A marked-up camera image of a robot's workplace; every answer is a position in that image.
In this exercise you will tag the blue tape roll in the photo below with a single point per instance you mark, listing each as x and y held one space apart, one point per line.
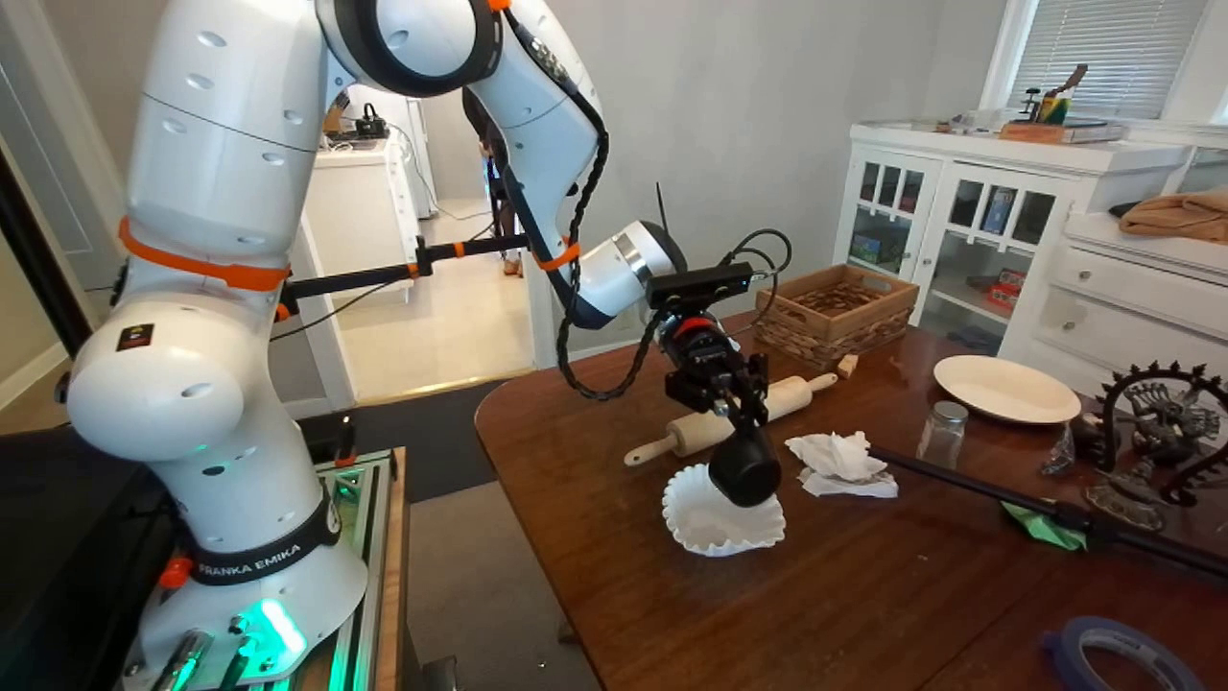
1060 645

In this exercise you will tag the white glass door cabinet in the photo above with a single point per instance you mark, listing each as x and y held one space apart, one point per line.
946 160

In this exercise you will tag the white paper cupcake holder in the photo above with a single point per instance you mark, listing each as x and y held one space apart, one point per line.
714 527

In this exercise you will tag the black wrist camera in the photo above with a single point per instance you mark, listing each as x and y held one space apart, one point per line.
696 284

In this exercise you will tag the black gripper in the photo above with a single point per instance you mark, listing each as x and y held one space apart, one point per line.
712 370

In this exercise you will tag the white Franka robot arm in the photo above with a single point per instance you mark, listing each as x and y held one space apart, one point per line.
217 154

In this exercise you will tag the orange tray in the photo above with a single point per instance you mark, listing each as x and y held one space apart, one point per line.
1060 133

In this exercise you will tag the white kitchen counter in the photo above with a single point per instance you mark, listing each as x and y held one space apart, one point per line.
357 178

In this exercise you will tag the black stand pole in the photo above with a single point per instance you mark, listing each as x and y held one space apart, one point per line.
971 480

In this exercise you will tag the small glass jar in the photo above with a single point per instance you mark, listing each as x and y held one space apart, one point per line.
941 434

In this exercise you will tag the crumpled white napkin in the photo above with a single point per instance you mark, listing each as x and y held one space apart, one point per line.
837 458

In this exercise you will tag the black equipment case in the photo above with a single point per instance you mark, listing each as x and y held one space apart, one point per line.
63 561

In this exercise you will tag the brown folded cloth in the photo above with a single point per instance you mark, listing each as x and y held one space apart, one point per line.
1177 217

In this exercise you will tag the wicker basket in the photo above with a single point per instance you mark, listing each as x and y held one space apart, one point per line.
829 328

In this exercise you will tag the white window blind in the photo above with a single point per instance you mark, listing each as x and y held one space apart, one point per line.
1116 50

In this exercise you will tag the white drawer dresser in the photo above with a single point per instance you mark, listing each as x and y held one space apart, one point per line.
1127 288

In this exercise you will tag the green clamp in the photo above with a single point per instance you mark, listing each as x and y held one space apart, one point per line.
1043 525

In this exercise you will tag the cream round plate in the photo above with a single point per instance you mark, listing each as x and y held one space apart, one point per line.
1005 389

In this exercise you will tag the wooden rolling pin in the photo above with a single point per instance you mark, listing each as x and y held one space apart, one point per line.
801 389

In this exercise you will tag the metal gear sculpture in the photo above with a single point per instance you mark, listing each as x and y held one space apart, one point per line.
1158 415

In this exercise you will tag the black mount bar orange clamps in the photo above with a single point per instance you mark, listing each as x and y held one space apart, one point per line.
369 273

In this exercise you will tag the black measuring cup pot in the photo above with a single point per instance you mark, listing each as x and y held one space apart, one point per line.
746 470

